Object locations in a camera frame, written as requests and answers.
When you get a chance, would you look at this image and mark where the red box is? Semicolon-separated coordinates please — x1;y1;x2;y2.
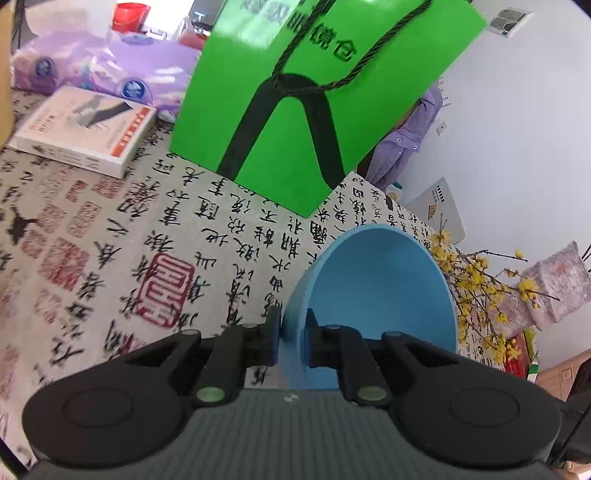
503;330;539;377

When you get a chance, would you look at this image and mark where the white book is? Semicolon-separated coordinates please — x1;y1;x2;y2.
6;85;158;179

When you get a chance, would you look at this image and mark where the wall electrical panel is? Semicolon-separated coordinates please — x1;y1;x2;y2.
487;7;534;38

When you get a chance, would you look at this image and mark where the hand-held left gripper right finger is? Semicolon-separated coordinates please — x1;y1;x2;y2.
306;308;481;408

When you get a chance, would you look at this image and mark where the red bucket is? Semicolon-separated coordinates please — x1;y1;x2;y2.
113;2;151;33

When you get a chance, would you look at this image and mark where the yellow flower branch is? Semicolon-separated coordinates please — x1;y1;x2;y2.
427;217;561;365

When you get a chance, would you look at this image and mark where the green paper bag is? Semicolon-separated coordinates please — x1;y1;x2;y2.
168;0;489;219

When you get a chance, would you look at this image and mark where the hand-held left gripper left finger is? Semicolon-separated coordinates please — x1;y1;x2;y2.
104;305;282;408

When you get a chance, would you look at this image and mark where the purple tissue pack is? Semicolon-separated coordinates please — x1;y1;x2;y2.
10;30;201;123

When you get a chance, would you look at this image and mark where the blue bowl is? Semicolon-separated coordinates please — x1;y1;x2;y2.
279;224;459;391

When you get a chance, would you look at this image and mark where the purple jacket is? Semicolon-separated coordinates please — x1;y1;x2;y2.
365;83;451;192

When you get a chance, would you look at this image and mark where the white cardboard box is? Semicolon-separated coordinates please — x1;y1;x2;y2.
406;178;466;245

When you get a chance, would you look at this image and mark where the green and white box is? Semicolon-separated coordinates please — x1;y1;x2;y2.
524;329;542;383

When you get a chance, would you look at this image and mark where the calligraphy printed tablecloth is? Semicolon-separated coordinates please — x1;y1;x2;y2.
0;88;539;467

